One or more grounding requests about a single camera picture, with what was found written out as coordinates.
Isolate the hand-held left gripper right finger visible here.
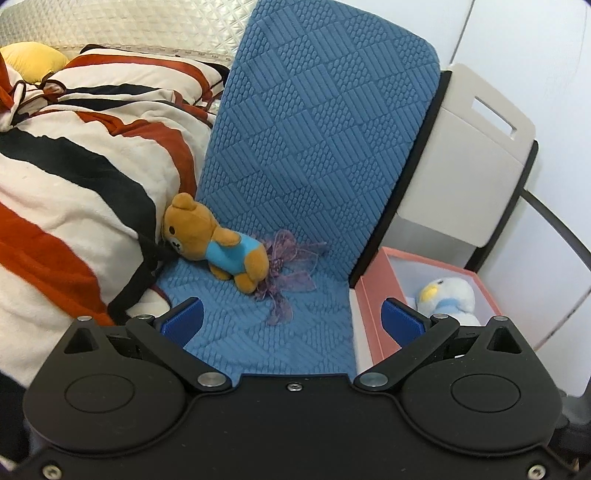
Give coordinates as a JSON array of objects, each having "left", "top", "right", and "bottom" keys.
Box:
[{"left": 353, "top": 298, "right": 525, "bottom": 393}]

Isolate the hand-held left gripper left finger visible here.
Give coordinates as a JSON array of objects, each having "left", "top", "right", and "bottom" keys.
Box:
[{"left": 62, "top": 296, "right": 234, "bottom": 393}]

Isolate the pink cardboard box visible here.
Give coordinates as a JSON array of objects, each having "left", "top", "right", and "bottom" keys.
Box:
[{"left": 353, "top": 246, "right": 504, "bottom": 370}]

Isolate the white and blue penguin plush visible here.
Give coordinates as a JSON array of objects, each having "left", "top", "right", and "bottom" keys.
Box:
[{"left": 406, "top": 276, "right": 483, "bottom": 326}]

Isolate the brown bear plush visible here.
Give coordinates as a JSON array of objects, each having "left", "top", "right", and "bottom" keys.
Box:
[{"left": 161, "top": 192, "right": 271, "bottom": 295}]

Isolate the purple organza ribbon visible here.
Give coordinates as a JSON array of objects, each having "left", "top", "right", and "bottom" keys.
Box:
[{"left": 252, "top": 229, "right": 331, "bottom": 326}]

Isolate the white folding chair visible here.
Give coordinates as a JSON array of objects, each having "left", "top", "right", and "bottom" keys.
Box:
[{"left": 348, "top": 62, "right": 591, "bottom": 402}]

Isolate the striped red black white blanket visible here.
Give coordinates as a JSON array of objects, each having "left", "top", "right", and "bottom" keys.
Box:
[{"left": 0, "top": 44, "right": 232, "bottom": 388}]

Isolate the blue textured chair cover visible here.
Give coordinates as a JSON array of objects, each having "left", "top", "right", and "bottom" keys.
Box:
[{"left": 150, "top": 0, "right": 441, "bottom": 377}]

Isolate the cream quilted headboard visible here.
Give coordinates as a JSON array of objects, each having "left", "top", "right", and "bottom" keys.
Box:
[{"left": 0, "top": 0, "right": 259, "bottom": 65}]

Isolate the yellow pillow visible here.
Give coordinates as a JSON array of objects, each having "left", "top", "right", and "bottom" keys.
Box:
[{"left": 0, "top": 41, "right": 70, "bottom": 86}]

